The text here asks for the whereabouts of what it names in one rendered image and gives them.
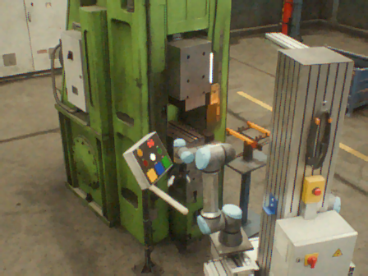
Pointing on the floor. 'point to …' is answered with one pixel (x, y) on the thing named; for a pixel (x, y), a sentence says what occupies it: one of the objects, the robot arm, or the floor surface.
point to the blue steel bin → (358, 85)
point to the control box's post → (146, 225)
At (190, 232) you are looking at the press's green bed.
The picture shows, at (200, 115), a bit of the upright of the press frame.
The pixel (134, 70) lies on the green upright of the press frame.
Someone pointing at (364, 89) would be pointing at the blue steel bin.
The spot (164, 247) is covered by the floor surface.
